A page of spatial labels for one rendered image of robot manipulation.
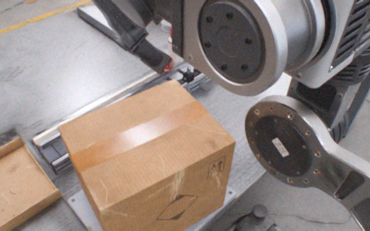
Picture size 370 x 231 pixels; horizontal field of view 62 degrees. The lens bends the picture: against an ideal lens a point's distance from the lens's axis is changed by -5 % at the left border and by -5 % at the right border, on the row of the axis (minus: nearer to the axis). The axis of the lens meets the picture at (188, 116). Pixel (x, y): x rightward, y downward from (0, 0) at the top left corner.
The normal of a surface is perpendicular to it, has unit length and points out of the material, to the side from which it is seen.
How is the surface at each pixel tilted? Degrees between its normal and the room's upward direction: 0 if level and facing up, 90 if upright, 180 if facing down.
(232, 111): 0
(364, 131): 0
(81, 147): 0
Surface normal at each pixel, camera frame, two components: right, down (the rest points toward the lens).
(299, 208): 0.01, -0.70
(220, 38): -0.76, 0.46
